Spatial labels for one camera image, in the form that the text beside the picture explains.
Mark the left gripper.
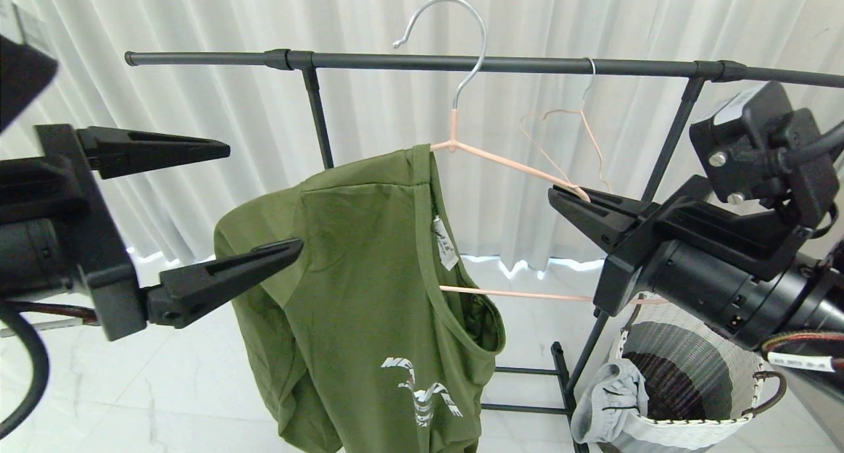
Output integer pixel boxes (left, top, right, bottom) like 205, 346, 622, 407
0, 125, 305, 342

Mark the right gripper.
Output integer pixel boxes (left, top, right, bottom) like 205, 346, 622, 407
547, 185, 818, 351

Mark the pink clothes hanger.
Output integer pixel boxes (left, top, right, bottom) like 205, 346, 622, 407
519, 57, 614, 193
394, 0, 667, 305

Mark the pale grey garment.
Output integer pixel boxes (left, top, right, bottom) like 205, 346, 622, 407
570, 359, 650, 444

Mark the green sleeveless shirt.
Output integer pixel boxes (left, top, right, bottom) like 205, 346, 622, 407
213, 143, 507, 453

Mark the white laundry basket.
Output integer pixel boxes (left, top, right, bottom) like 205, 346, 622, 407
607, 295, 789, 450

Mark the black clothes rack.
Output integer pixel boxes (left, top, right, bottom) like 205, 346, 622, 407
125, 49, 844, 453

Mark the white curtain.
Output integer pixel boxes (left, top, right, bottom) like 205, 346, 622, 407
0, 0, 844, 282

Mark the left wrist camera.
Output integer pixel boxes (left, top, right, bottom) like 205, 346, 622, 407
0, 34, 60, 134

